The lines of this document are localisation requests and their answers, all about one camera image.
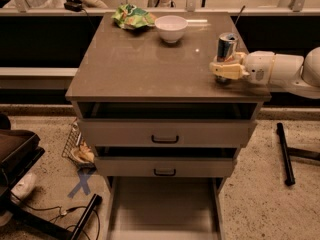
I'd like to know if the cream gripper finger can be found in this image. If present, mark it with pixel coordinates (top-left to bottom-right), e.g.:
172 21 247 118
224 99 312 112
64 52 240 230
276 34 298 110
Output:
209 62 243 80

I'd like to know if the white bowl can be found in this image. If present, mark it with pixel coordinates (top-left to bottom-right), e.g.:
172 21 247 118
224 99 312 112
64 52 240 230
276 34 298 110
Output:
155 15 188 43

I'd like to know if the wire basket with items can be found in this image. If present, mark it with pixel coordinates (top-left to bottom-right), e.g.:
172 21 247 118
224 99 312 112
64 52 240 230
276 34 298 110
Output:
62 121 95 168

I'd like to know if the black power adapter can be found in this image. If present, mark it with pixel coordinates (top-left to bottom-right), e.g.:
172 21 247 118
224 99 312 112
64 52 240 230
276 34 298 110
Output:
64 1 82 12

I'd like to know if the black cable on floor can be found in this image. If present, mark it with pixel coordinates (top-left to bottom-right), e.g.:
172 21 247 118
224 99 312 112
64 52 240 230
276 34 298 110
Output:
6 193 101 240

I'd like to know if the black stand leg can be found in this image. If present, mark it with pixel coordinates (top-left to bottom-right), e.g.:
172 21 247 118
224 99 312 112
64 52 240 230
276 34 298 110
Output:
276 123 320 187
1 194 102 240

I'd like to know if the white shoe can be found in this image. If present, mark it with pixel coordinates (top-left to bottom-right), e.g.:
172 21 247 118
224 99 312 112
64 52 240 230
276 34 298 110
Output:
0 173 37 226

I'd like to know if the top drawer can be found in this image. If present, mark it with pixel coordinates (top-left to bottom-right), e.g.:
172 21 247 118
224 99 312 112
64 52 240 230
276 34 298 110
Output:
78 119 256 147

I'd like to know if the redbull can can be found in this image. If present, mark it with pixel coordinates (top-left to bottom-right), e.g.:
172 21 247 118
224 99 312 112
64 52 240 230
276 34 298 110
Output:
216 32 238 66

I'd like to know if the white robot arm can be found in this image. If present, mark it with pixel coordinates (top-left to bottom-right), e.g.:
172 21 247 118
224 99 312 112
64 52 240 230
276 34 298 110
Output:
209 47 320 99

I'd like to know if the brown drawer cabinet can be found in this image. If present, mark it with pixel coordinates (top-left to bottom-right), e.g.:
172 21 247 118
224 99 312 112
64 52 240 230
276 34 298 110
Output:
65 11 272 192

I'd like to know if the bottom drawer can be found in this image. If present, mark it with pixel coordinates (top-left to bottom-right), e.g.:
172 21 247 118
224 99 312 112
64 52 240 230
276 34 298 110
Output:
106 177 225 240

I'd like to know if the green chip bag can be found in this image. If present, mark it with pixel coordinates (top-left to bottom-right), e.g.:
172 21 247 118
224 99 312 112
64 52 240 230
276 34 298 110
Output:
111 4 156 30

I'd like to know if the middle drawer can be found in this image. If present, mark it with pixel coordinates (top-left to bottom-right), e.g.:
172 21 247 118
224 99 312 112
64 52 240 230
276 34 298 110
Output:
95 157 235 177

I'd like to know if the black chair left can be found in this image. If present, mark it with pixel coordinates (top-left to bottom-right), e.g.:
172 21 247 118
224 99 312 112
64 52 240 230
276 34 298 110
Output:
0 114 44 210

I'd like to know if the black stand leg right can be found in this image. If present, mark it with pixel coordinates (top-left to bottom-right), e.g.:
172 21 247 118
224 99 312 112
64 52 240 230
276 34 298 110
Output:
276 123 320 187

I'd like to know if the drawer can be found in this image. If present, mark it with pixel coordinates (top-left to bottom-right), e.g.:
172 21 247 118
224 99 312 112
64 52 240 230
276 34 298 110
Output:
95 157 235 177
78 119 256 147
106 177 225 240

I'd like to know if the black stand leg left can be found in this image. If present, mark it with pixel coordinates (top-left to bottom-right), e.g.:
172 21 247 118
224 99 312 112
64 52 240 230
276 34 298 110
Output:
1 194 102 240

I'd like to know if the blue tape cross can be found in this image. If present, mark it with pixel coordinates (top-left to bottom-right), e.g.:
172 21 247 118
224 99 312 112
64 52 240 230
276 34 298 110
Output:
68 168 96 198

